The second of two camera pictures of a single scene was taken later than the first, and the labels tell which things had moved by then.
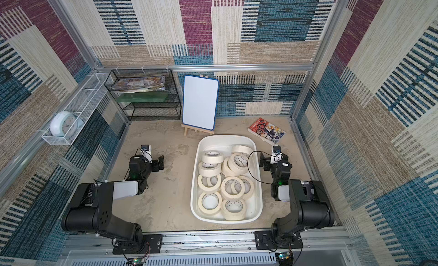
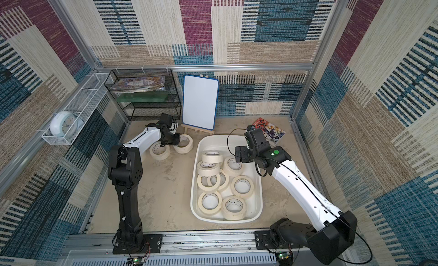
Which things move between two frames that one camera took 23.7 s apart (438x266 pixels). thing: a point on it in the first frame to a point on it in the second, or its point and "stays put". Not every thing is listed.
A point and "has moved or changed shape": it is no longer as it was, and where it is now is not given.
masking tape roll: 209,184 stays put
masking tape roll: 249,186 has moved or changed shape
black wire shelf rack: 146,94 stays put
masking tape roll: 227,172 stays put
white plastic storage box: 226,185 stays put
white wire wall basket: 64,127 stays put
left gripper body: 153,166 to 173,139
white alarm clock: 65,124 stays put
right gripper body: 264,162 to 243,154
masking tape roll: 238,162 to 159,153
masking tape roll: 240,152 has moved or changed shape
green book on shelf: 152,97 stays put
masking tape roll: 213,157 stays put
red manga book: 267,131 stays put
